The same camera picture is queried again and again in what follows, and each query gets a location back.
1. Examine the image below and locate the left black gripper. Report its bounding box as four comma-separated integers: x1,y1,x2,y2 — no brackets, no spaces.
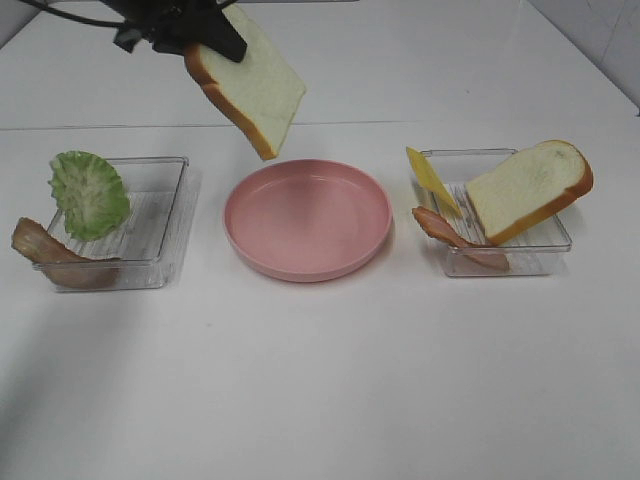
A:
103,0,247,63

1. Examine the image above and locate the bread slice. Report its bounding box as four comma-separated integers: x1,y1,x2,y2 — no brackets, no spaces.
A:
184,5,306,160
465,140,594,245

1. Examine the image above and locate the green lettuce leaf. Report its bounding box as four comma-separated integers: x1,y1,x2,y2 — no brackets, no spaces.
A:
48,151,131,242

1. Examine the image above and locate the bacon strip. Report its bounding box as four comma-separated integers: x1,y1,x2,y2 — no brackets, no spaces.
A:
11,217,120,290
411,206,510,271

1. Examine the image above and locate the pink round plate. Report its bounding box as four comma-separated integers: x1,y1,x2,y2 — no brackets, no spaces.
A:
223,159,393,283

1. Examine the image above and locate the left clear plastic container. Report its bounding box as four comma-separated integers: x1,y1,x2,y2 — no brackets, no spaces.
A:
32,156,200,292

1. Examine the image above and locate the clear plastic container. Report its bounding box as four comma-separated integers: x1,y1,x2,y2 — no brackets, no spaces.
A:
32,156,200,292
413,148,572,277

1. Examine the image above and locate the yellow cheese slice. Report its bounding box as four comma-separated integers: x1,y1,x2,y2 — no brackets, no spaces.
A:
405,147,462,217

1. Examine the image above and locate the right clear plastic container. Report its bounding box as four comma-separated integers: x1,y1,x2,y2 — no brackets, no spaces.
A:
413,148,572,277

